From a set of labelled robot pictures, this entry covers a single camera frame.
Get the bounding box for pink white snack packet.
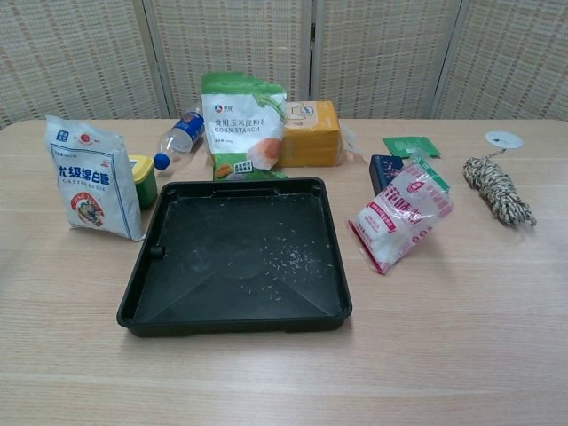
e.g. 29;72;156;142
347;154;455;276

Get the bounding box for white rice grains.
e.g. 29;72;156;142
221;212;338;303

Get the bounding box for black square plastic tray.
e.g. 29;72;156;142
115;176;354;338

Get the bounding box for yellow tissue pack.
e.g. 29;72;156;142
277;100;359;169

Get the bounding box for green white corn starch bag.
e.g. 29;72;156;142
201;72;289;181

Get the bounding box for dark blue patterned box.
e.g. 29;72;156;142
368;154;407;196

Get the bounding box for clear plastic bottle blue label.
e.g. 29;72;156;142
153;109;206;171

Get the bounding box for green container yellow lid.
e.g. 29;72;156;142
127;154;159;210

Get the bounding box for green flat sachet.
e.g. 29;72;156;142
383;135;443;159

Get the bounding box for woven bamboo folding screen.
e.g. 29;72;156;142
0;0;568;130

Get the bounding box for white sugar bag blue text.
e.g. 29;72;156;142
44;114;146;243

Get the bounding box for white round table grommet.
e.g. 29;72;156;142
484;130;525;150

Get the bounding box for speckled rope bundle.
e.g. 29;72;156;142
462;148;538;227

